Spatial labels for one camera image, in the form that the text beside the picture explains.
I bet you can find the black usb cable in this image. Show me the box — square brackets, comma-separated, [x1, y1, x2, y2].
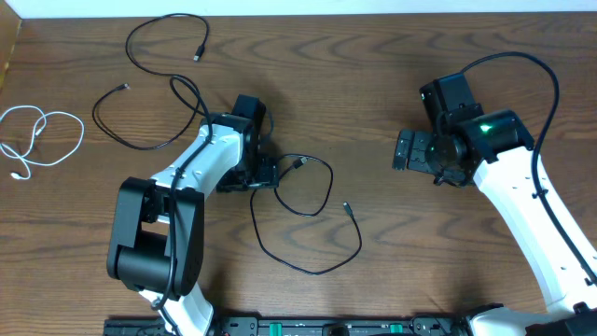
[91, 12, 210, 151]
[249, 153, 364, 276]

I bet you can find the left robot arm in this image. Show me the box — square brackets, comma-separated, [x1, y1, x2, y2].
[104, 95, 279, 335]

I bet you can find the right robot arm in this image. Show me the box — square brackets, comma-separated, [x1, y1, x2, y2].
[393, 74, 596, 335]

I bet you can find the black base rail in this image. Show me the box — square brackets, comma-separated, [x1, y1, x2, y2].
[103, 315, 472, 336]

